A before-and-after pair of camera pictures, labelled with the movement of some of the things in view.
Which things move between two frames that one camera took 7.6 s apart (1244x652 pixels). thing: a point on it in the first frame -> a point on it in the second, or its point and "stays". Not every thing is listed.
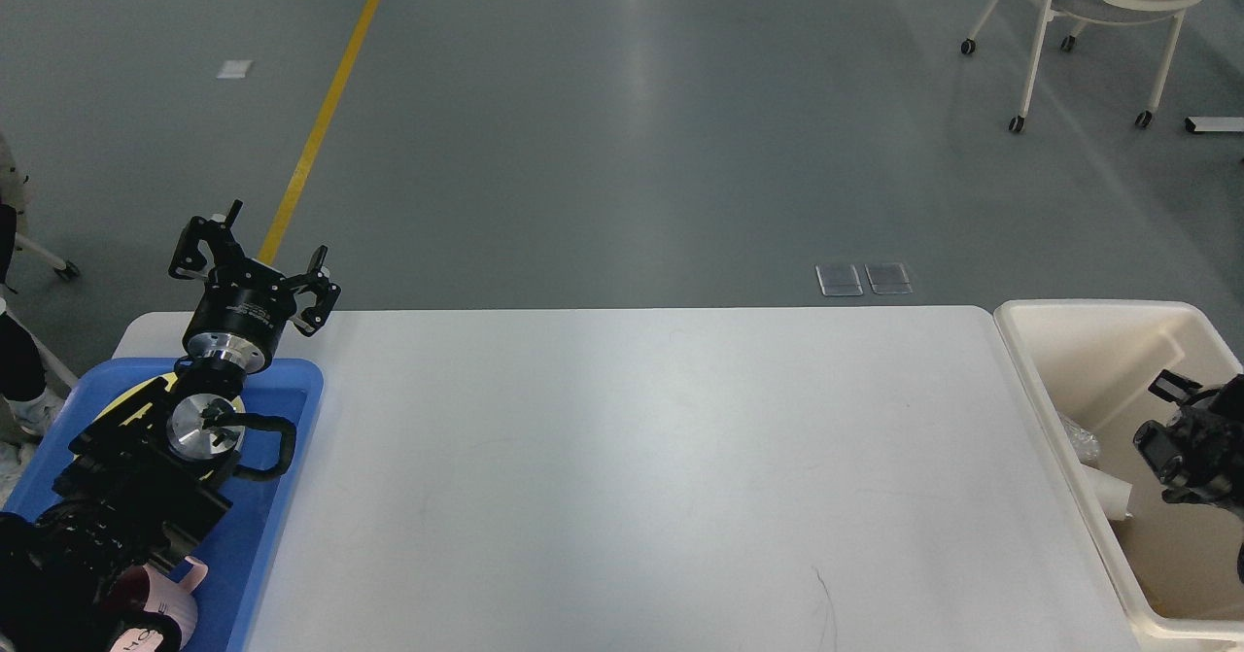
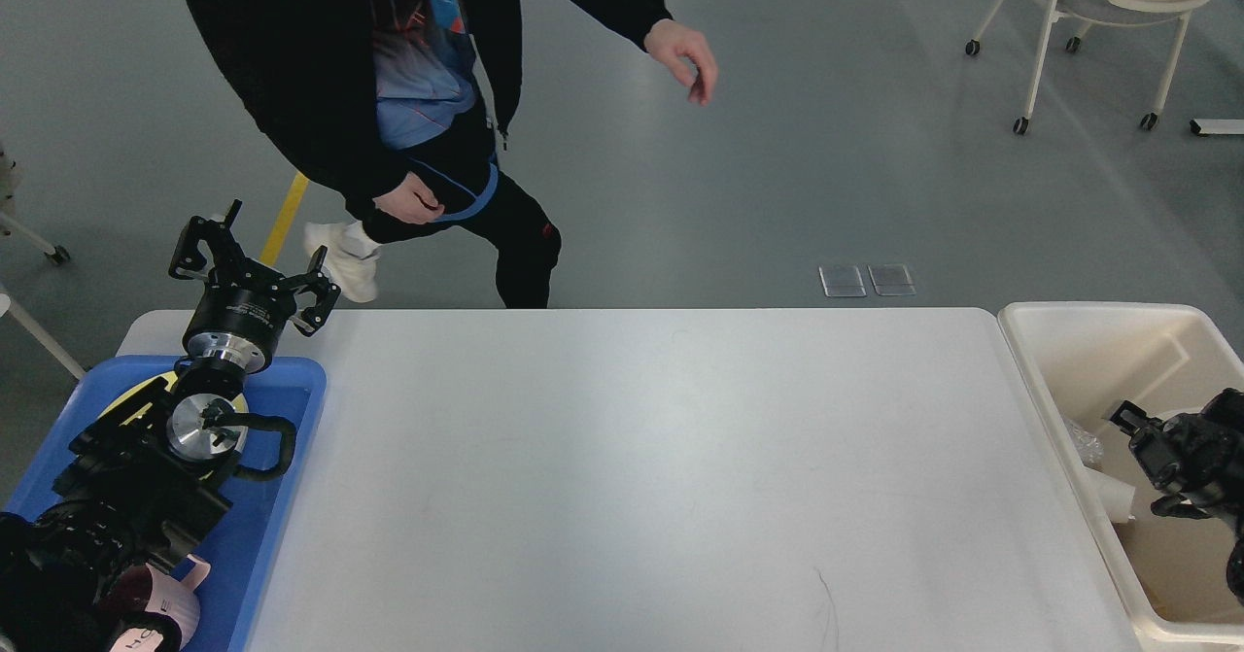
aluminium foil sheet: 1085,444 stays
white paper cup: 1111,493 stays
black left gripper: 237,326 stays
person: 24,400 -> 403,72
